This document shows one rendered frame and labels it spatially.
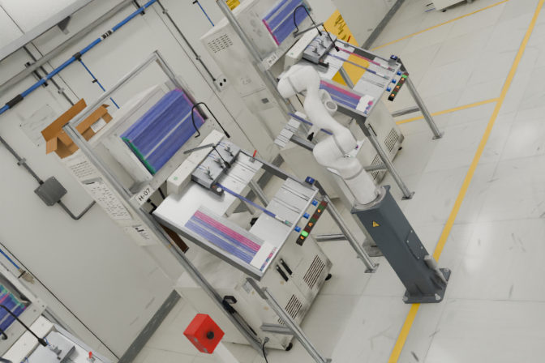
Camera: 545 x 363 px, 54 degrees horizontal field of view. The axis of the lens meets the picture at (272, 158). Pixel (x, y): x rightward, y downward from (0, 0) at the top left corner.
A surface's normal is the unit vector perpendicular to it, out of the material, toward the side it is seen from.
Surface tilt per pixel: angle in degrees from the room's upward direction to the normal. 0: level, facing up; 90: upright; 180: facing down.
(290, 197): 47
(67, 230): 90
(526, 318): 0
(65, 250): 90
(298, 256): 90
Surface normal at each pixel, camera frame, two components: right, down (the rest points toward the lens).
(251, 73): -0.49, 0.63
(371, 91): 0.09, -0.66
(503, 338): -0.54, -0.76
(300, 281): 0.68, -0.15
